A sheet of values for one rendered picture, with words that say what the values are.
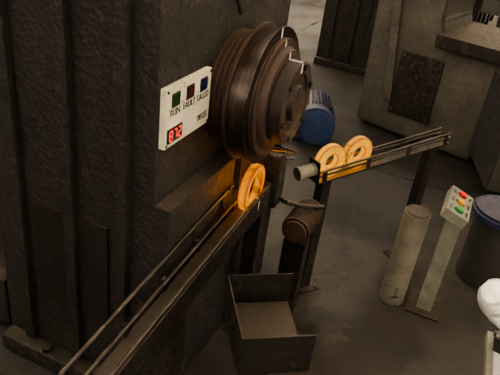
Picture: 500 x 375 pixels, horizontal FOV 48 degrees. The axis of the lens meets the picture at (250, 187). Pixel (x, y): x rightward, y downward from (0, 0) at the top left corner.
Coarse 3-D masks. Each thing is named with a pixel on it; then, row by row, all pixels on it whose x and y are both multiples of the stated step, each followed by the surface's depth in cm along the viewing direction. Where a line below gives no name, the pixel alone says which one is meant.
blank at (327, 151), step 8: (328, 144) 243; (336, 144) 244; (320, 152) 242; (328, 152) 242; (336, 152) 244; (344, 152) 247; (320, 160) 242; (336, 160) 248; (344, 160) 250; (328, 168) 247; (328, 176) 250
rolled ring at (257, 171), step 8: (248, 168) 203; (256, 168) 203; (264, 168) 211; (248, 176) 201; (256, 176) 213; (264, 176) 215; (240, 184) 201; (248, 184) 200; (256, 184) 215; (240, 192) 201; (248, 192) 202; (256, 192) 215; (240, 200) 203; (248, 200) 205; (240, 208) 207
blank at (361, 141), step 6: (354, 138) 249; (360, 138) 248; (366, 138) 250; (348, 144) 249; (354, 144) 248; (360, 144) 250; (366, 144) 252; (348, 150) 248; (354, 150) 250; (360, 150) 257; (366, 150) 254; (348, 156) 250; (360, 156) 256; (366, 156) 256; (348, 162) 252; (360, 162) 256; (354, 168) 256
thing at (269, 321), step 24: (240, 288) 172; (264, 288) 174; (288, 288) 175; (240, 312) 171; (264, 312) 173; (288, 312) 174; (240, 336) 148; (264, 336) 165; (288, 336) 149; (312, 336) 151; (240, 360) 150; (264, 360) 152; (288, 360) 154
